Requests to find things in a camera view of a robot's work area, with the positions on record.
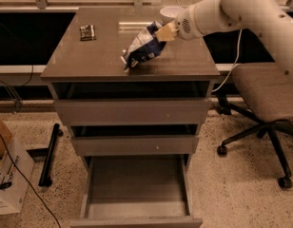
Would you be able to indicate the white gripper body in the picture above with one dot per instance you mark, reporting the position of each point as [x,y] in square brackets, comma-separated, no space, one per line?
[185,26]

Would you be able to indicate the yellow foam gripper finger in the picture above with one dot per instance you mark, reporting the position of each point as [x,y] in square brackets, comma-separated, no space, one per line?
[167,33]

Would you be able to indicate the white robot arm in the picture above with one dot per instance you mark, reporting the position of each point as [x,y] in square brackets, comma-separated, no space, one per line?
[264,18]

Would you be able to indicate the grey drawer cabinet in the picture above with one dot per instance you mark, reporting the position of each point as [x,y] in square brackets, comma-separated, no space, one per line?
[93,70]

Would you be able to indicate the grey top drawer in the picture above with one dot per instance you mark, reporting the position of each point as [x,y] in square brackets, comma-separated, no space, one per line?
[131,112]

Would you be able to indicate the grey drawer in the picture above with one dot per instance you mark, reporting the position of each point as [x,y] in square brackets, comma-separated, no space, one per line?
[131,112]
[139,145]
[137,192]

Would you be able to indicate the grey middle drawer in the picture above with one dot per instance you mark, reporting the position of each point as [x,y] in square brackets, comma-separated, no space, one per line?
[139,145]

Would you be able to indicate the grey bottom drawer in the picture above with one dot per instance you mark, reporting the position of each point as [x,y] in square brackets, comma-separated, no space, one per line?
[137,192]

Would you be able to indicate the white bowl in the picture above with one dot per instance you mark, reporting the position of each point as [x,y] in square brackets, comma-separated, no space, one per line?
[169,14]

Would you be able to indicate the small dark snack bar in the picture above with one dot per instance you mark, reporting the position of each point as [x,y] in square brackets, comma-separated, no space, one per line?
[87,33]

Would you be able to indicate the brown office chair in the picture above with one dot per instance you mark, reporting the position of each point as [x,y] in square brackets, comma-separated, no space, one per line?
[269,97]

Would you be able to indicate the black metal bar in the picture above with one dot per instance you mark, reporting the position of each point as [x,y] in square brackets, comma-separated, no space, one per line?
[45,179]

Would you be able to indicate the brown cardboard box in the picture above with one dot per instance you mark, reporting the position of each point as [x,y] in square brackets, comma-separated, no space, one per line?
[5,137]

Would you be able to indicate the white cardboard box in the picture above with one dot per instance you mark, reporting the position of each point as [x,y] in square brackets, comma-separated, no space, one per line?
[12,198]

